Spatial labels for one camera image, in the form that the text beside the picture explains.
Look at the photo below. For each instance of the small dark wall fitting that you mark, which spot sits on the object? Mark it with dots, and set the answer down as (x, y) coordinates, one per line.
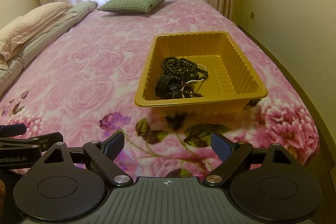
(252, 14)

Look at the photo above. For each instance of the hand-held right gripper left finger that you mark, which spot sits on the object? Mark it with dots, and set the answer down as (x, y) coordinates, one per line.
(115, 145)

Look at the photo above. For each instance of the pink floral blanket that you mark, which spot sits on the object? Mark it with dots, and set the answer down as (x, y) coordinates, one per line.
(92, 69)

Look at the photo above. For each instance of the yellow plastic tray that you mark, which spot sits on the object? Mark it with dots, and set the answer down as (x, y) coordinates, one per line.
(236, 98)

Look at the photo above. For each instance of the striped folded quilt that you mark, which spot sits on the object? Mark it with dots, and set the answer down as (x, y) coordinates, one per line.
(39, 48)

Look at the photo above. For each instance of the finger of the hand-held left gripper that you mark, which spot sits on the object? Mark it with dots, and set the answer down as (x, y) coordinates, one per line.
(13, 130)
(50, 138)

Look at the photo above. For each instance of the beige pillow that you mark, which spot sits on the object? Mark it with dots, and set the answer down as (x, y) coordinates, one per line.
(31, 22)

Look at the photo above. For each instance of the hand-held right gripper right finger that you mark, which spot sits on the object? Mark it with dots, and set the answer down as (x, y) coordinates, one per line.
(221, 146)

